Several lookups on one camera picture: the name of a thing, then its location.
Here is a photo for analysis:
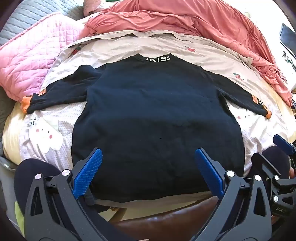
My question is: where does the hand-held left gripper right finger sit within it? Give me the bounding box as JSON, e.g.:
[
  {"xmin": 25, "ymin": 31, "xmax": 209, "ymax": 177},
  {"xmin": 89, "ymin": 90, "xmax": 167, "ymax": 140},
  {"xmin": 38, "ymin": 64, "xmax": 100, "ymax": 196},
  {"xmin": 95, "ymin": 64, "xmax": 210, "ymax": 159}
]
[{"xmin": 190, "ymin": 148, "xmax": 272, "ymax": 241}]

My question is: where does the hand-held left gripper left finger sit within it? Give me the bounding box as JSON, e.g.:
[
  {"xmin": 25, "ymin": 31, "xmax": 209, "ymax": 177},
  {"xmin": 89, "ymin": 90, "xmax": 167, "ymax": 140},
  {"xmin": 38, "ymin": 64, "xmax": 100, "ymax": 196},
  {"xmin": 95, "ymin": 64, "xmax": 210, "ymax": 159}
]
[{"xmin": 24, "ymin": 148, "xmax": 139, "ymax": 241}]

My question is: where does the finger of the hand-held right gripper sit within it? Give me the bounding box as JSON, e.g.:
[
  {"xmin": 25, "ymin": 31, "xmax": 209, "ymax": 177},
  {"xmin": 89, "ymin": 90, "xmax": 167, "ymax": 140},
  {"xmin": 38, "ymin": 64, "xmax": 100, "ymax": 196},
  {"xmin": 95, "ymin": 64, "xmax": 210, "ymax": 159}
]
[
  {"xmin": 273, "ymin": 134, "xmax": 296, "ymax": 160},
  {"xmin": 252, "ymin": 152, "xmax": 281, "ymax": 186}
]

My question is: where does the black sweater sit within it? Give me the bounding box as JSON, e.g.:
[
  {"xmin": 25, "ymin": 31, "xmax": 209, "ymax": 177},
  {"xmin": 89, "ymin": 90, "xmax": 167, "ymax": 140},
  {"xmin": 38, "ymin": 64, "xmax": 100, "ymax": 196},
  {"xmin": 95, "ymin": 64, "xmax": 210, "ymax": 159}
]
[{"xmin": 26, "ymin": 53, "xmax": 272, "ymax": 203}]

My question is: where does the brown leather seat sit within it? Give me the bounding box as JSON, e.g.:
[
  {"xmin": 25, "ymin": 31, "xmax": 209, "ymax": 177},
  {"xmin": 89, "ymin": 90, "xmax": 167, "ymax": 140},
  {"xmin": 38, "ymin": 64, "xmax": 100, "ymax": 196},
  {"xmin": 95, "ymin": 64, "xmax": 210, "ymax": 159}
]
[{"xmin": 111, "ymin": 197, "xmax": 222, "ymax": 241}]

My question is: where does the person's yellow-green top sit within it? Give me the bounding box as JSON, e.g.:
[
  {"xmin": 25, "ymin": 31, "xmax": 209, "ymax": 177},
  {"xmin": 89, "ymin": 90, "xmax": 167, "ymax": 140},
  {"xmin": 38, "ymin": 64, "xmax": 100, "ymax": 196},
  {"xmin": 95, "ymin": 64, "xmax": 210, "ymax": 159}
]
[{"xmin": 14, "ymin": 201, "xmax": 26, "ymax": 235}]

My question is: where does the black monitor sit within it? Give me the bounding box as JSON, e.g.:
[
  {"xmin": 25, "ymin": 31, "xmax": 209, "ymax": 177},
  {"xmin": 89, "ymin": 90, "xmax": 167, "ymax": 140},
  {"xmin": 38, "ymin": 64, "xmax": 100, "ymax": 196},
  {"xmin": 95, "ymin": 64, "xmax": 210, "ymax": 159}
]
[{"xmin": 279, "ymin": 23, "xmax": 296, "ymax": 50}]

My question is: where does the pink quilted blanket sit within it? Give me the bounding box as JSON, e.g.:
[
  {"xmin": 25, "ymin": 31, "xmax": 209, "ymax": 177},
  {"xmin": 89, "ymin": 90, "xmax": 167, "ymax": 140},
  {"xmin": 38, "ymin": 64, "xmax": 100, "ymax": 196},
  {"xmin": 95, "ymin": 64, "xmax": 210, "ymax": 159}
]
[{"xmin": 0, "ymin": 13, "xmax": 93, "ymax": 102}]

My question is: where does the beige strawberry printed blanket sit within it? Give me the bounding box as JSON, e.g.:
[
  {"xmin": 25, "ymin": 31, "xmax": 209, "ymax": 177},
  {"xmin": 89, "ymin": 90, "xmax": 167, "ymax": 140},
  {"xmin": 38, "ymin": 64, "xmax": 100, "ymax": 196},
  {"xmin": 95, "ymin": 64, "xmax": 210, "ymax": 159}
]
[{"xmin": 20, "ymin": 30, "xmax": 285, "ymax": 176}]

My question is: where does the coral pink duvet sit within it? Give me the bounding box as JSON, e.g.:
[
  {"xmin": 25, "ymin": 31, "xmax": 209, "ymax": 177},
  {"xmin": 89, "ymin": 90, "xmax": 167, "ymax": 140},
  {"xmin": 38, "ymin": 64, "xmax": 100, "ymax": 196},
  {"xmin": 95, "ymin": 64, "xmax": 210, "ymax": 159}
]
[{"xmin": 84, "ymin": 0, "xmax": 293, "ymax": 107}]

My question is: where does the pink plush cushion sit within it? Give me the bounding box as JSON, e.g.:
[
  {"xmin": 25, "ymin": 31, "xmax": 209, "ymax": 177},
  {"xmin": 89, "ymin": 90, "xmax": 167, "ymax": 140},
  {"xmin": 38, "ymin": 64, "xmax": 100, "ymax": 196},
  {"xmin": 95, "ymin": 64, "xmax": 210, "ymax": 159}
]
[{"xmin": 83, "ymin": 0, "xmax": 104, "ymax": 16}]

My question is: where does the grey quilted cover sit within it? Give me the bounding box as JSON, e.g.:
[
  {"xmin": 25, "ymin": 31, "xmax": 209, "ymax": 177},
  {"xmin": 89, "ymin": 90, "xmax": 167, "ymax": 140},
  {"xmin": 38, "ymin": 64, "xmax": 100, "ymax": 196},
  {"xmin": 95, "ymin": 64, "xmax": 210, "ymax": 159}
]
[{"xmin": 0, "ymin": 0, "xmax": 86, "ymax": 47}]

